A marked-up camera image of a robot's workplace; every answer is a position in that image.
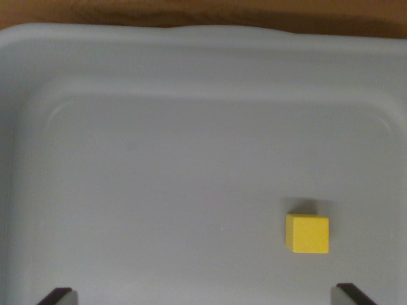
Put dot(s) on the yellow cube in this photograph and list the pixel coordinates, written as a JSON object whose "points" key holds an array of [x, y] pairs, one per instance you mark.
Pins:
{"points": [[307, 233]]}

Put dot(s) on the grey plastic bin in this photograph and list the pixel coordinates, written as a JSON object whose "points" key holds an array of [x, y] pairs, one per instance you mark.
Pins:
{"points": [[190, 143]]}

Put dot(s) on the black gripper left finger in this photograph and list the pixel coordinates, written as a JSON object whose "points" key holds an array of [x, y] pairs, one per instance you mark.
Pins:
{"points": [[62, 297]]}

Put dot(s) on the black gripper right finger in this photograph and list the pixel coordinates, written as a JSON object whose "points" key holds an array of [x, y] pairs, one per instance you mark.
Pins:
{"points": [[346, 296]]}

